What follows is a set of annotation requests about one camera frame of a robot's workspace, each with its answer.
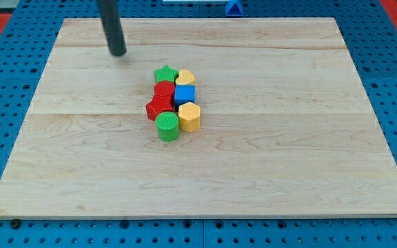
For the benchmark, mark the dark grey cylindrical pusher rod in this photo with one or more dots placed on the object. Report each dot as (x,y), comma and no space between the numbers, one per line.
(111,23)

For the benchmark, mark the green cylinder block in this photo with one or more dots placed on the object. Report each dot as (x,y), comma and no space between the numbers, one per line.
(167,126)

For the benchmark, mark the green star block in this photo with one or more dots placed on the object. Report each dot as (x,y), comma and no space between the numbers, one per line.
(165,73)

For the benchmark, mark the red cylinder block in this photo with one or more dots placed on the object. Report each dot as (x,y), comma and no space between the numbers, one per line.
(164,88)

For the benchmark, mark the yellow heart block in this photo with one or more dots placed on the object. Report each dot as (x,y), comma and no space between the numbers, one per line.
(185,77)

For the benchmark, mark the red star block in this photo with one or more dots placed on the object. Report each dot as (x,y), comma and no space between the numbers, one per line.
(157,105)

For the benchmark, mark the blue cube block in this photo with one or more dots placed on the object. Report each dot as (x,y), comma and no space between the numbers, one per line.
(184,94)

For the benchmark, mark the blue triangle block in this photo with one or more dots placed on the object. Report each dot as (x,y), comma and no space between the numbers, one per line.
(234,8)

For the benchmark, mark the yellow hexagon block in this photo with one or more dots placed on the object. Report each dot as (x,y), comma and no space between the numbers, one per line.
(189,117)

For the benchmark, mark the light wooden board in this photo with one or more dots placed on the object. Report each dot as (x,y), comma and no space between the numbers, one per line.
(287,129)

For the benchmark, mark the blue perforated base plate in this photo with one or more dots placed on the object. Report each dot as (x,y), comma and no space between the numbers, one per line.
(25,44)

